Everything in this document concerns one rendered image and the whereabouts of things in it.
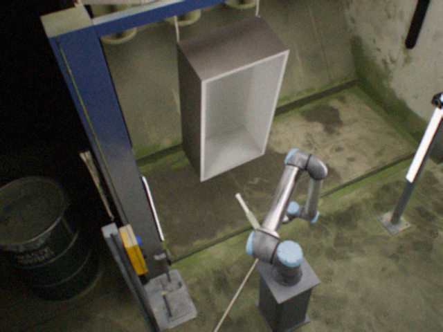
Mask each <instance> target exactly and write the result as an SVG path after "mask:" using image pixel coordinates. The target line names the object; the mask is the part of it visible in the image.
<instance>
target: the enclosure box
mask: <svg viewBox="0 0 443 332"><path fill-rule="evenodd" d="M259 16H260V17H259ZM259 16H256V17H252V18H250V19H245V20H243V21H239V22H236V23H233V24H230V25H227V26H224V27H221V28H217V29H215V30H213V31H210V32H208V33H204V34H201V35H197V36H194V37H191V38H188V39H184V40H182V41H178V42H176V43H177V66H178V79H179V103H180V115H181V139H183V150H184V152H185V154H186V156H187V157H188V160H189V161H190V164H191V165H192V167H193V169H194V170H195V172H196V174H197V176H198V177H199V180H200V181H201V182H202V181H204V180H206V179H207V178H210V177H212V176H215V175H217V174H220V173H222V172H225V171H227V170H229V169H232V168H234V167H236V166H238V165H241V164H244V163H246V162H247V161H248V160H251V159H253V158H256V157H258V156H261V155H263V154H264V151H265V148H266V142H267V139H268V136H269V131H270V128H271V122H272V119H273V113H274V110H275V104H277V101H278V96H279V92H280V87H281V84H282V78H283V75H284V70H285V66H286V63H287V58H288V54H289V49H288V48H287V46H286V45H285V44H284V42H283V41H282V40H281V39H280V38H279V37H278V35H277V34H275V33H274V31H273V29H272V28H271V27H270V25H268V23H267V22H266V21H265V20H264V18H263V17H262V15H259Z"/></svg>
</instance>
